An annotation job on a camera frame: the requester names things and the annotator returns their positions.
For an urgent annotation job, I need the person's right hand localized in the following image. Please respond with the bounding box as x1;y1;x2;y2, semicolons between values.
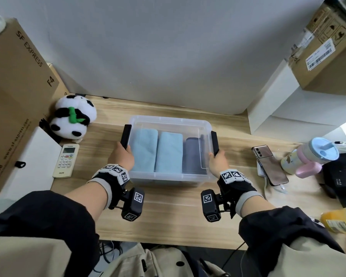
208;149;231;179

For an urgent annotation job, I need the person's left hand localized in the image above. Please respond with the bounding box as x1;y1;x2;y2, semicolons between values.
107;141;135;172

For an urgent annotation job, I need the dark blue grey cloth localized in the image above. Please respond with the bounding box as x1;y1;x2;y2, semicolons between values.
182;137;208;175

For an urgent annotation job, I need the clear plastic storage box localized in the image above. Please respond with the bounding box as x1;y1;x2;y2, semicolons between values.
120;114;220;188

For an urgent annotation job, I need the person's right forearm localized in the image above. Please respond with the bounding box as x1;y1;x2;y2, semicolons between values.
241;194;277;218

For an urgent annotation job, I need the person's left forearm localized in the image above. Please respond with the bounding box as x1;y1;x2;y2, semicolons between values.
65;181;110;221

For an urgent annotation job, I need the black device box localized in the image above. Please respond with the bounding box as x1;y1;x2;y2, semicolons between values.
318;152;346;208

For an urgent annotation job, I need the plain brown cardboard box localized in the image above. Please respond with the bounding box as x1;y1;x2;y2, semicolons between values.
0;17;70;199

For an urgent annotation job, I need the labelled brown cardboard box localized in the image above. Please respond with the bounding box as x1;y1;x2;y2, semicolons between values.
288;1;346;98

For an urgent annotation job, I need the black wrist brace with markers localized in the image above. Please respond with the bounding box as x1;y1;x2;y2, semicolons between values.
217;169;263;219
87;164;131;210

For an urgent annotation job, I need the rose gold smartphone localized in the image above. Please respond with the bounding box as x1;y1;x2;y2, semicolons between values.
251;145;290;187

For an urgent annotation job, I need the white remote control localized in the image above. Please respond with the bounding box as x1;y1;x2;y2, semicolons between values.
52;143;80;179

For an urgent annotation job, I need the panda plush toy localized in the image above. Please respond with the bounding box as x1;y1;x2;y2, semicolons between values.
49;95;98;142

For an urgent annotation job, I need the white shelf unit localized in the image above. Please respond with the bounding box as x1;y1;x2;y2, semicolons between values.
246;59;346;147

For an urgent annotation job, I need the white paper sheet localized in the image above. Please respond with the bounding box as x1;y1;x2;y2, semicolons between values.
0;126;63;214

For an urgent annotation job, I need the beige coat with black buttons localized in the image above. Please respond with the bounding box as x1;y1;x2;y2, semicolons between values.
0;235;346;277

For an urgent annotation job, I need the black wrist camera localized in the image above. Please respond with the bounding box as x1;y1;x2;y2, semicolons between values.
201;189;222;222
121;187;145;222

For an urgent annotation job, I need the thin black cable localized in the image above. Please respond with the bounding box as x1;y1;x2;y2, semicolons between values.
220;242;246;272
99;240;123;266

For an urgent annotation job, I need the tumbler with pink handle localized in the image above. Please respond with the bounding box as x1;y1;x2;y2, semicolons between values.
280;137;340;179

